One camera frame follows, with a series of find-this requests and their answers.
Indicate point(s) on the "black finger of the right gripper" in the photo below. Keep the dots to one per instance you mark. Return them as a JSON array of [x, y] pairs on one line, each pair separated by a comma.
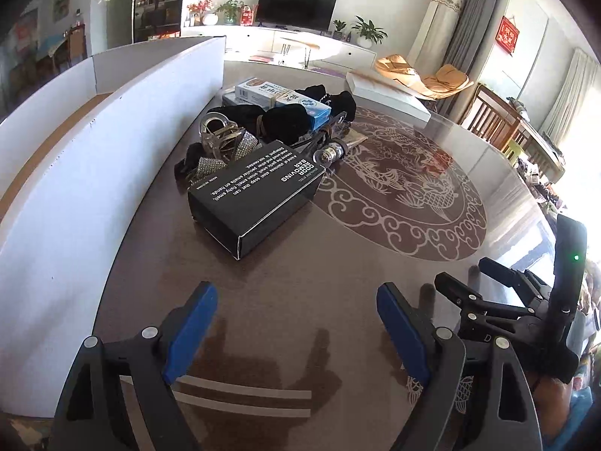
[[471, 301], [527, 285]]

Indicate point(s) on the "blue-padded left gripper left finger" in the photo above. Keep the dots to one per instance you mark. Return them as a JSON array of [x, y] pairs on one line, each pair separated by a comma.
[[91, 413]]

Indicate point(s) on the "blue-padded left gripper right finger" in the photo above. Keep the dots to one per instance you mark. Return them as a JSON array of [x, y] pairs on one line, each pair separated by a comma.
[[500, 413]]

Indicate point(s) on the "small glass perfume bottle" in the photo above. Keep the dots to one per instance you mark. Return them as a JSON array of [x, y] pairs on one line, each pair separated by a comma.
[[331, 153]]

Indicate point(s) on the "black sock with white dots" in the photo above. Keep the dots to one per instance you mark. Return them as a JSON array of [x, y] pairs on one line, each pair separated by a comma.
[[342, 102]]

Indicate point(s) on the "black sock bundle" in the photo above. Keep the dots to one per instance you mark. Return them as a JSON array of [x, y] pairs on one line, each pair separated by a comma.
[[246, 116], [286, 124]]

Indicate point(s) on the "black soap bar box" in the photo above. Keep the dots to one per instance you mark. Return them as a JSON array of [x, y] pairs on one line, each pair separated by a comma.
[[243, 203]]

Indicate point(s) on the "white blue medicine box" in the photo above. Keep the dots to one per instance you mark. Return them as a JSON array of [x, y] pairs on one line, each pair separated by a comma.
[[255, 91]]

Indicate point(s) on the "wooden dining chair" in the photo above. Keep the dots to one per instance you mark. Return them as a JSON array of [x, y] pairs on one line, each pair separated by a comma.
[[490, 118]]

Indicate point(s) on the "white flat box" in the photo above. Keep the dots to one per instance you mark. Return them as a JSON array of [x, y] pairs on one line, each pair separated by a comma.
[[366, 86]]

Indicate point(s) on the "orange lounge chair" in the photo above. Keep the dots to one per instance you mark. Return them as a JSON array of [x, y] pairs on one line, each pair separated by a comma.
[[444, 83]]

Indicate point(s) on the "white standing air conditioner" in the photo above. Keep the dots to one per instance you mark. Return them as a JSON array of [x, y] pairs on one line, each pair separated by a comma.
[[432, 41]]

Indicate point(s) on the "white divided organizer box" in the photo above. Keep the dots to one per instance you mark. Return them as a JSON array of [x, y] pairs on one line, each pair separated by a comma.
[[98, 134]]

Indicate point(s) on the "green potted plant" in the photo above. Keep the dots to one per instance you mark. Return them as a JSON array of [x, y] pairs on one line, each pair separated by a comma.
[[367, 33]]

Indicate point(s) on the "grey window curtain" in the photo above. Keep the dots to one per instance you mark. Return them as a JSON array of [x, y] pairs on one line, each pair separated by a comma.
[[469, 34]]

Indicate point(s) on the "white TV cabinet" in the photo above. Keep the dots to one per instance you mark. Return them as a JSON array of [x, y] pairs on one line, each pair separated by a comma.
[[300, 50]]

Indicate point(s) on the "black flat screen television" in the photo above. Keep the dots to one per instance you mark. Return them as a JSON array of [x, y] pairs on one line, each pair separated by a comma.
[[307, 14]]

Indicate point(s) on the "red flower arrangement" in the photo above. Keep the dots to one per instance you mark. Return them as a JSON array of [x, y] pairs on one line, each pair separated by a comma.
[[201, 10]]

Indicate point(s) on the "dark glass display cabinet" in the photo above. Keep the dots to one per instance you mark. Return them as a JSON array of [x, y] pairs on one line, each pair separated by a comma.
[[157, 2]]

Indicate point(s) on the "red wall hanging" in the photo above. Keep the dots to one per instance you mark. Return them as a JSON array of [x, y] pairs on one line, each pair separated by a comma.
[[507, 35]]

